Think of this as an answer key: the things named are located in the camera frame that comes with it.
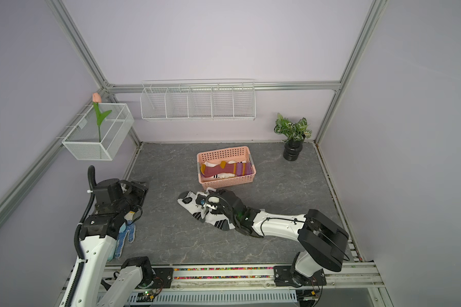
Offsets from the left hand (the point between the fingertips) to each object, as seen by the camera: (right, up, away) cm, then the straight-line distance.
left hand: (151, 186), depth 75 cm
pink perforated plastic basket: (+33, +14, +37) cm, 51 cm away
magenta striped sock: (+33, +5, +28) cm, 44 cm away
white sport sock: (+14, -10, +17) cm, 24 cm away
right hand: (+24, -3, +6) cm, 25 cm away
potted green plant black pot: (+63, +23, +18) cm, 69 cm away
